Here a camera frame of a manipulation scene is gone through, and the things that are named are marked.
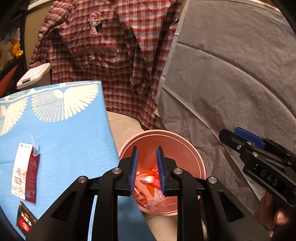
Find black metal shelf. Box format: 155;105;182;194
1;0;30;96

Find blue patterned tablecloth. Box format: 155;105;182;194
0;80;157;241

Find yellow bag on shelf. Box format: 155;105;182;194
11;42;23;58

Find pink plastic trash bin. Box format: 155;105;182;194
119;130;206;216

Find person's right hand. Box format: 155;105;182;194
257;192;292;237

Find clear plastic bag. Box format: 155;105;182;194
133;176;165;209

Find red plastic bag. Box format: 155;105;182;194
136;169;160;189

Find black crab sauce packet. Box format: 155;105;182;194
16;201;38;236

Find white lidded trash can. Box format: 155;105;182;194
16;63;52;90

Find grey fabric cover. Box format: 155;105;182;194
155;1;295;213

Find red white milk carton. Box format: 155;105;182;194
11;135;40;203

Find red plaid shirt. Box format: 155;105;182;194
29;1;182;129

